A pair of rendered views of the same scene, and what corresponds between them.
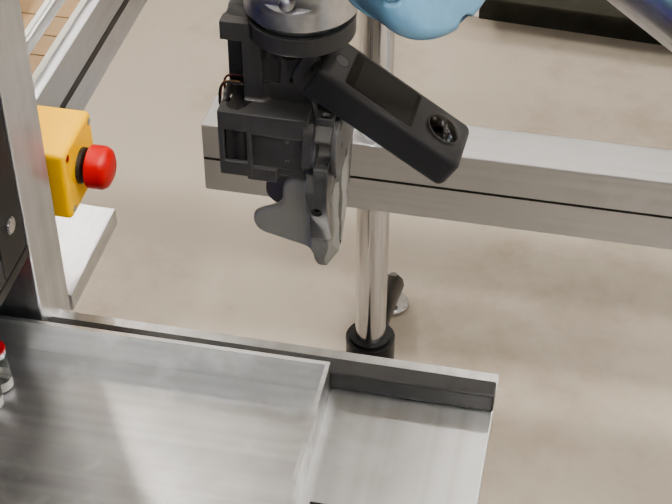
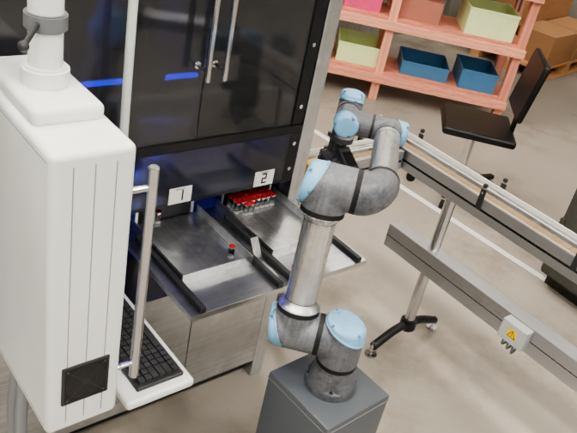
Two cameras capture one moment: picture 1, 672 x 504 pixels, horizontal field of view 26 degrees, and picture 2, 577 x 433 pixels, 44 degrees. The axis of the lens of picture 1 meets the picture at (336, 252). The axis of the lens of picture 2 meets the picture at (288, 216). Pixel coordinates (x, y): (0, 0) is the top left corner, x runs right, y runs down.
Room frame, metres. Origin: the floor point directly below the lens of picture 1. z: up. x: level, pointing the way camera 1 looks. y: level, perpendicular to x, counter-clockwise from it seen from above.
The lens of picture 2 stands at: (-0.98, -1.05, 2.20)
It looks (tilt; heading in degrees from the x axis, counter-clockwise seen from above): 31 degrees down; 34
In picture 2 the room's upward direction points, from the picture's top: 12 degrees clockwise
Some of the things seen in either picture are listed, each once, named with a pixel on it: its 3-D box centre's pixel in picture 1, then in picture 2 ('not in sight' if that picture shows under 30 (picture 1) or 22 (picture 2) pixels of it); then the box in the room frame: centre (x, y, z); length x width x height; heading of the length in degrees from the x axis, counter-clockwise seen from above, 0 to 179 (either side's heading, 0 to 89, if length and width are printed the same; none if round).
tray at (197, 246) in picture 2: not in sight; (190, 240); (0.44, 0.27, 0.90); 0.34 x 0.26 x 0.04; 78
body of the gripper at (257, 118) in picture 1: (292, 87); (337, 152); (0.81, 0.03, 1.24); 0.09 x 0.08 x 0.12; 78
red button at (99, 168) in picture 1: (93, 166); not in sight; (1.04, 0.22, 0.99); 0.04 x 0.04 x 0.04; 78
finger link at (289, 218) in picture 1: (295, 223); not in sight; (0.80, 0.03, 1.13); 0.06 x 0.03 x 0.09; 78
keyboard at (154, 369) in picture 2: not in sight; (126, 334); (0.06, 0.11, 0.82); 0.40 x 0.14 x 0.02; 78
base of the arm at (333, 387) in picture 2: not in sight; (333, 370); (0.40, -0.38, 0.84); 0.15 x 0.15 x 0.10
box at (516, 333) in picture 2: not in sight; (515, 332); (1.53, -0.56, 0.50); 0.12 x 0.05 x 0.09; 78
